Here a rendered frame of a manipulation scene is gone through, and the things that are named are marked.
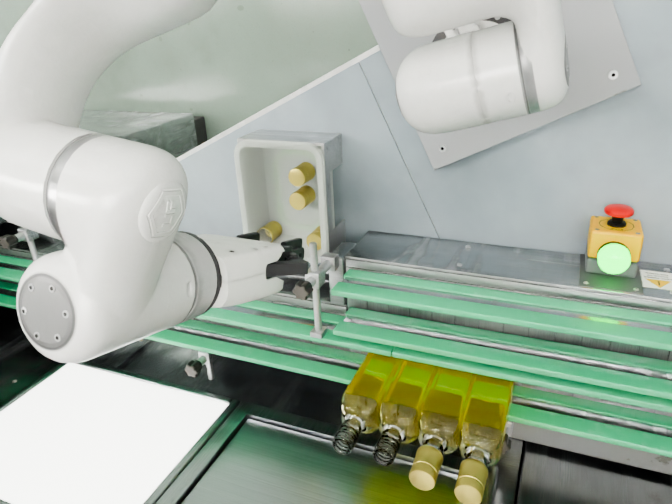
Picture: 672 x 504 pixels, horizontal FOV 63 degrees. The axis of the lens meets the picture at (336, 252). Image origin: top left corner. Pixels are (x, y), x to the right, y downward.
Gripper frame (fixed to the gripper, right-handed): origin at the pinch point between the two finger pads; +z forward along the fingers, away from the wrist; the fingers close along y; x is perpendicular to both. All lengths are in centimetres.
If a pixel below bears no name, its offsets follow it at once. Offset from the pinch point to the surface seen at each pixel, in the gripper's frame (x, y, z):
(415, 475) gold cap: -27.7, 16.7, 9.8
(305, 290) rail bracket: -9.6, -4.9, 20.6
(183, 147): 9, -90, 101
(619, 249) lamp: 0, 38, 35
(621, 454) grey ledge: -33, 43, 41
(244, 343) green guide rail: -25.8, -23.1, 34.1
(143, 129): 14, -90, 82
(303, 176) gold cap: 6.6, -13.8, 36.3
